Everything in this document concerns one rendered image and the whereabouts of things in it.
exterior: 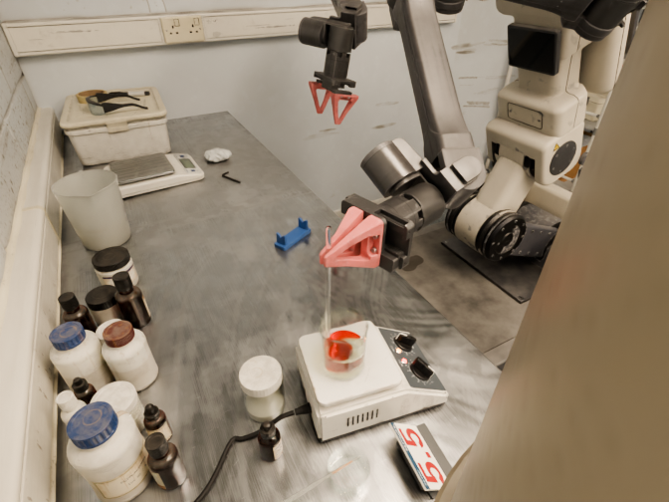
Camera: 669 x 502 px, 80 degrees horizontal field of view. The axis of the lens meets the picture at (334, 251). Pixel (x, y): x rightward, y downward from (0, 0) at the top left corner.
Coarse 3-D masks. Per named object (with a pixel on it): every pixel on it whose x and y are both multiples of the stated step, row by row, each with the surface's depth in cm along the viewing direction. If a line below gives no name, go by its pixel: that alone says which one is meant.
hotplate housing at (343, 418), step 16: (304, 368) 57; (304, 384) 58; (400, 384) 55; (352, 400) 53; (368, 400) 53; (384, 400) 53; (400, 400) 55; (416, 400) 56; (432, 400) 57; (320, 416) 51; (336, 416) 52; (352, 416) 53; (368, 416) 54; (384, 416) 56; (400, 416) 58; (320, 432) 54; (336, 432) 54
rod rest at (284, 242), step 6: (300, 222) 97; (306, 222) 95; (300, 228) 97; (306, 228) 97; (276, 234) 91; (288, 234) 95; (294, 234) 95; (300, 234) 95; (306, 234) 96; (282, 240) 91; (288, 240) 93; (294, 240) 93; (276, 246) 92; (282, 246) 91; (288, 246) 92
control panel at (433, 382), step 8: (384, 336) 62; (392, 336) 64; (392, 344) 62; (416, 344) 65; (392, 352) 60; (408, 352) 62; (416, 352) 63; (400, 360) 59; (408, 360) 60; (424, 360) 63; (400, 368) 57; (408, 368) 58; (408, 376) 57; (432, 376) 60; (416, 384) 56; (424, 384) 57; (432, 384) 58; (440, 384) 59
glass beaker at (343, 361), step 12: (336, 312) 53; (348, 312) 53; (360, 312) 52; (324, 324) 52; (336, 324) 55; (348, 324) 55; (360, 324) 53; (324, 336) 50; (360, 336) 54; (324, 348) 51; (336, 348) 49; (348, 348) 49; (360, 348) 50; (324, 360) 52; (336, 360) 50; (348, 360) 50; (360, 360) 52; (336, 372) 52; (348, 372) 52; (360, 372) 53
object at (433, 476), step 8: (400, 432) 53; (408, 432) 54; (416, 432) 55; (408, 440) 52; (416, 440) 54; (408, 448) 51; (416, 448) 52; (424, 448) 53; (416, 456) 51; (424, 456) 52; (424, 464) 50; (432, 464) 51; (424, 472) 49; (432, 472) 50; (440, 472) 51; (432, 480) 49; (440, 480) 50
